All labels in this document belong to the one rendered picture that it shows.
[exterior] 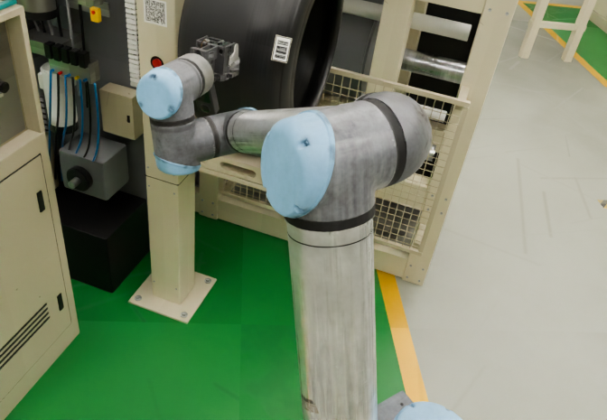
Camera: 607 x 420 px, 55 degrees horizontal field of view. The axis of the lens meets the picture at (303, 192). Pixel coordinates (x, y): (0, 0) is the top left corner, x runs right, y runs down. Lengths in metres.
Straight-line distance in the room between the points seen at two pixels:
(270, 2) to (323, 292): 0.89
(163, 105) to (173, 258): 1.23
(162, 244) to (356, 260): 1.62
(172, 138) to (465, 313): 1.81
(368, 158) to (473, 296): 2.14
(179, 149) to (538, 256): 2.30
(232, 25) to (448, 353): 1.61
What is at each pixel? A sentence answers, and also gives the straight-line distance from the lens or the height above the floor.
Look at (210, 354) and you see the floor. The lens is 2.33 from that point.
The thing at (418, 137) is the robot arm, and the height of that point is 1.50.
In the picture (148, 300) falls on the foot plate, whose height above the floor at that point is 0.01.
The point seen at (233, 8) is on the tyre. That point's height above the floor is 1.35.
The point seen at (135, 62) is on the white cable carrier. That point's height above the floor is 1.04.
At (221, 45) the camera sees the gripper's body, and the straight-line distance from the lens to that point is 1.33.
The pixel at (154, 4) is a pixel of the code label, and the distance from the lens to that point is 1.80.
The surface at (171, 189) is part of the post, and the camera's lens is 2.09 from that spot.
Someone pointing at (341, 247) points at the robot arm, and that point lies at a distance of 0.70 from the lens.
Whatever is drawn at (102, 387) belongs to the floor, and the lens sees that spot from 2.28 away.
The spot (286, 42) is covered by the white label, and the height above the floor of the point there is 1.30.
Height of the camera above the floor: 1.85
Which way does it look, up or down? 36 degrees down
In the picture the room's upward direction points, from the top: 8 degrees clockwise
